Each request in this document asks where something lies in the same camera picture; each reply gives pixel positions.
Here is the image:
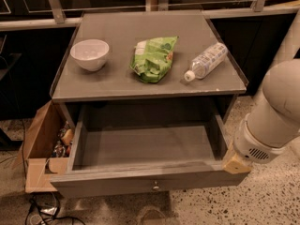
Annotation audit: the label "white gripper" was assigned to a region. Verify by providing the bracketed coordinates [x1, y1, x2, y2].
[222, 114, 286, 174]

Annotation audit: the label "grey top drawer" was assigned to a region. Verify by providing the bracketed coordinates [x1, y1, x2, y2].
[51, 105, 247, 198]

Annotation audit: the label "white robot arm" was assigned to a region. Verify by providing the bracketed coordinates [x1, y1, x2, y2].
[222, 10, 300, 174]

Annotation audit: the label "grey drawer cabinet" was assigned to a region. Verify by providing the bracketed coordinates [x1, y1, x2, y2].
[50, 10, 249, 133]

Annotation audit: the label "clear plastic water bottle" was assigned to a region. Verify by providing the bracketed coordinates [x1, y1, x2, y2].
[184, 42, 228, 82]

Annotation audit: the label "green snack bag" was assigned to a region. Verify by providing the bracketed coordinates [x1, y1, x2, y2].
[129, 37, 178, 83]

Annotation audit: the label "snack items in box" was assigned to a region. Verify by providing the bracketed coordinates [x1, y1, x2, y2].
[52, 122, 74, 158]

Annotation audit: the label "white ceramic bowl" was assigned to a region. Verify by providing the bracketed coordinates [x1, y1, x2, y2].
[70, 39, 110, 71]

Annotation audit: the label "metal window railing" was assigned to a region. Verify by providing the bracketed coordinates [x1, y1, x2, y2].
[0, 0, 299, 31]

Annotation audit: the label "brown cardboard box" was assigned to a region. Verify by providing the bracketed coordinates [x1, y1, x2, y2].
[13, 101, 68, 193]

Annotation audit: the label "black cables on floor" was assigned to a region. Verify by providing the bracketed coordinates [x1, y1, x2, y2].
[23, 195, 87, 225]

